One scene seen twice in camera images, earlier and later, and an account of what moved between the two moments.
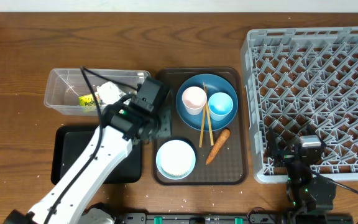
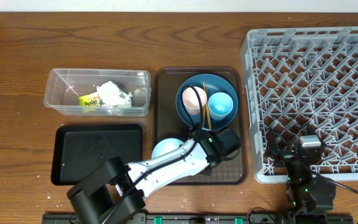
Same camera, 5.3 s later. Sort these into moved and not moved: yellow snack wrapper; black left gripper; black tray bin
Moved: black left gripper
Not moved: black tray bin; yellow snack wrapper
